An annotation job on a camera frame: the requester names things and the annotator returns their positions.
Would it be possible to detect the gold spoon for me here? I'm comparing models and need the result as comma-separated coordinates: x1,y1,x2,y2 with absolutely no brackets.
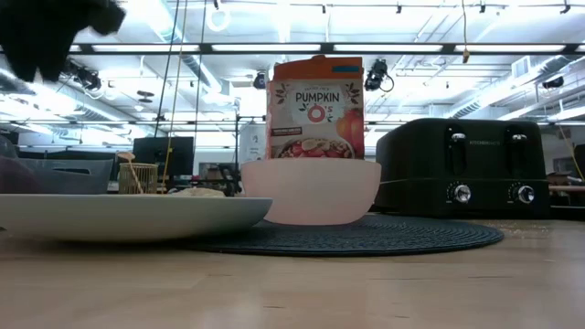
115,151,144,196

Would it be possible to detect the yellow hanging cable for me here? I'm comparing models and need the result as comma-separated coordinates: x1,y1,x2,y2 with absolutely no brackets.
460,0,472,65

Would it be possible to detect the red apple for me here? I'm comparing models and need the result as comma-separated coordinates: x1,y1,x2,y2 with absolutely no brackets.
0,154,45,195

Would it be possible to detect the pale grey round plate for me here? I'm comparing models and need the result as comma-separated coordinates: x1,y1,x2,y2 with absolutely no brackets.
0,194,274,243

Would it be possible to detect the black four-slot toaster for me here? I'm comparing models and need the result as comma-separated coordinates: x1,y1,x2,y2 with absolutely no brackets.
374,117,552,219

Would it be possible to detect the white banner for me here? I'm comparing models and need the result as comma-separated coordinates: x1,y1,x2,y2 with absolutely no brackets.
238,122,268,165

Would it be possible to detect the toasted bagel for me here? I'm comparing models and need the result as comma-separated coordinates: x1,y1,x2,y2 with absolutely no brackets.
170,186,227,199

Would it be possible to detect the grey translucent plastic tray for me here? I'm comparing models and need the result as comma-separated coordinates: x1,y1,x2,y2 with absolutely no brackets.
0,156,115,196

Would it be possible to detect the pink translucent bowl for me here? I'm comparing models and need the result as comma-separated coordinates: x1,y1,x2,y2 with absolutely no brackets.
239,157,383,227

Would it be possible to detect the black hanging cable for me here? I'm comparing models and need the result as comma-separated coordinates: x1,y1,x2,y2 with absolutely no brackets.
154,0,182,138

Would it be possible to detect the black computer monitor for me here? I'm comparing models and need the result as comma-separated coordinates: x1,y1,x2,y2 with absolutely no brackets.
133,136,196,177

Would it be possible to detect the Pumpkin O's cereal box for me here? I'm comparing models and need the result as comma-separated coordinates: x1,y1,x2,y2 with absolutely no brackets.
265,54,367,161

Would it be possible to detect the small cup of milk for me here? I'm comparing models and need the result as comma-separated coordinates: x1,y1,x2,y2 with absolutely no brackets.
117,162,160,196

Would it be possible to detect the dark blue round placemat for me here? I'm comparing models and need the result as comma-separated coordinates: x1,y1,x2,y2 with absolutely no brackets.
180,213,505,259

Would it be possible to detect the thin yellow hanging cord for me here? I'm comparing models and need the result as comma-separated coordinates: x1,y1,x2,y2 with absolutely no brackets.
160,0,189,193

